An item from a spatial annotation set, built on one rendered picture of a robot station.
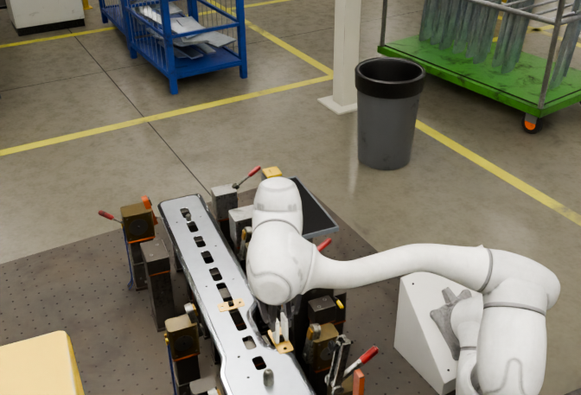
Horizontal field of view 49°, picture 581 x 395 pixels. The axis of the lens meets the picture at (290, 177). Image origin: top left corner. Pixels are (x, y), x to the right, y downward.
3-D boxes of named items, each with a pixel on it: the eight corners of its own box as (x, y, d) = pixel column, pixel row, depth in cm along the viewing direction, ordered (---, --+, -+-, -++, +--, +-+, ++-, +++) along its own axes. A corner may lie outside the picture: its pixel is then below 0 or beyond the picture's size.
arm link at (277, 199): (256, 226, 146) (251, 263, 135) (253, 168, 138) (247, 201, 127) (303, 227, 146) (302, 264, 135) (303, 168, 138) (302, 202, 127)
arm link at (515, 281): (497, 239, 140) (493, 300, 135) (572, 259, 142) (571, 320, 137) (470, 253, 152) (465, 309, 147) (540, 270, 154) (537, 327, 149)
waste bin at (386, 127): (338, 152, 501) (341, 64, 464) (390, 136, 522) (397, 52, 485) (376, 181, 463) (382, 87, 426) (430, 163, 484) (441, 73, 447)
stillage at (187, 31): (130, 57, 690) (117, -33, 641) (198, 44, 725) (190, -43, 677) (172, 95, 601) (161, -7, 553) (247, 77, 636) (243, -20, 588)
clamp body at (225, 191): (216, 259, 275) (210, 187, 256) (243, 252, 278) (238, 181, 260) (221, 269, 269) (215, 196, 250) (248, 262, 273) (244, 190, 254)
